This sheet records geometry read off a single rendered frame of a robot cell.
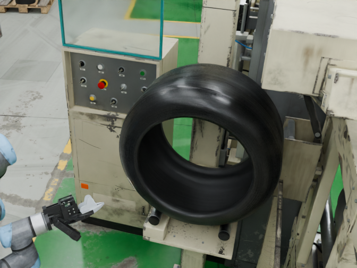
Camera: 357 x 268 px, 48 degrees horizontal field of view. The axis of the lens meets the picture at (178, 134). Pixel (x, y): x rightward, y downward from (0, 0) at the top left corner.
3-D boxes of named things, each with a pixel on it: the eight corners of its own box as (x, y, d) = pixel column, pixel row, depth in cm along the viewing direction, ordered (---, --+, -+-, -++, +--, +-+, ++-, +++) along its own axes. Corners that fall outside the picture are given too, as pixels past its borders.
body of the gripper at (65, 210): (76, 199, 141) (42, 212, 137) (83, 221, 144) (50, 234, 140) (73, 193, 148) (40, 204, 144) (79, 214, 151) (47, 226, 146)
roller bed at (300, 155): (273, 170, 192) (285, 116, 176) (305, 176, 189) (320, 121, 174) (271, 196, 175) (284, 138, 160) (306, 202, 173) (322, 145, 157)
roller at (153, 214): (169, 167, 187) (178, 166, 186) (171, 175, 189) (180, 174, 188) (146, 217, 158) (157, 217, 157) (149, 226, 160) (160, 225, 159)
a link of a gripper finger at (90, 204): (102, 194, 146) (77, 203, 143) (107, 208, 147) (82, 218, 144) (100, 191, 149) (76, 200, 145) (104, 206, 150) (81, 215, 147)
